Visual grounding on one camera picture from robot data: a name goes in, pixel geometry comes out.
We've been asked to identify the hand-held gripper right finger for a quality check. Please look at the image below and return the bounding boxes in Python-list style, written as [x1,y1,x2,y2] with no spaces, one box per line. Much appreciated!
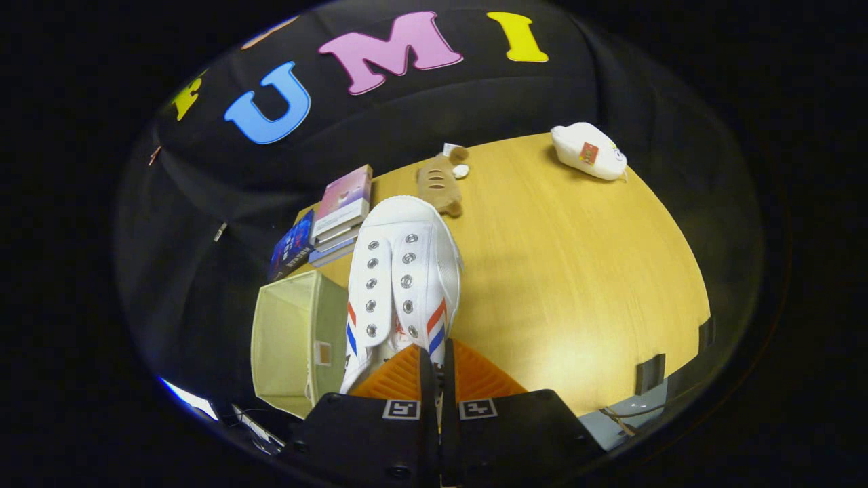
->
[439,339,606,488]

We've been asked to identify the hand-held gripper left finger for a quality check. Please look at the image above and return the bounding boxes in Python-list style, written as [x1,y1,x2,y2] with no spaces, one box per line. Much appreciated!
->
[281,343,440,488]

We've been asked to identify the pale fabric storage box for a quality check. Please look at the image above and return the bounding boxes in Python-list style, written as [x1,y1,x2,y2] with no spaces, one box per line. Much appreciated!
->
[250,270,351,419]

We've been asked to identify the computer monitor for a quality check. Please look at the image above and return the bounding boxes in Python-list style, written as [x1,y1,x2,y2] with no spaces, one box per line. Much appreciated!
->
[159,376,219,422]

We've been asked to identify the pale blue book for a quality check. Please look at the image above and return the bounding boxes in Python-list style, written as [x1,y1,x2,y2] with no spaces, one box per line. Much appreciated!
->
[309,234,360,268]

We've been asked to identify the grey book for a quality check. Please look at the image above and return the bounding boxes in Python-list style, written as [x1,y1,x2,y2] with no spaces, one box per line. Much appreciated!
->
[312,217,363,251]

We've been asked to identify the dark blue cover book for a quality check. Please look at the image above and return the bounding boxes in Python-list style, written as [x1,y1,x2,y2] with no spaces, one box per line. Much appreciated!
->
[268,209,316,282]

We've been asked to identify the pink cover book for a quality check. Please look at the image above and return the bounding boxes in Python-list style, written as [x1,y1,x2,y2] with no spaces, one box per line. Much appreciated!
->
[313,165,374,238]

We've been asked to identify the brown plush toy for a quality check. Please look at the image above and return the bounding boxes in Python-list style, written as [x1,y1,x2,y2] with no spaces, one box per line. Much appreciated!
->
[416,145,470,218]

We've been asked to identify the white plush toy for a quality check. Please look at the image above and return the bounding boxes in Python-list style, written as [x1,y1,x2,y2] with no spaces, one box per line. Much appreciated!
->
[551,122,628,182]

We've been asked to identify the black backdrop cloth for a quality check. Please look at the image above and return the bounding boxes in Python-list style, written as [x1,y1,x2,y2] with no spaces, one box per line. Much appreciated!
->
[115,0,764,407]

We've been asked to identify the black table edge bracket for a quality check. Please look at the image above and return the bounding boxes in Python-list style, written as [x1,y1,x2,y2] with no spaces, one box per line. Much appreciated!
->
[635,354,667,396]

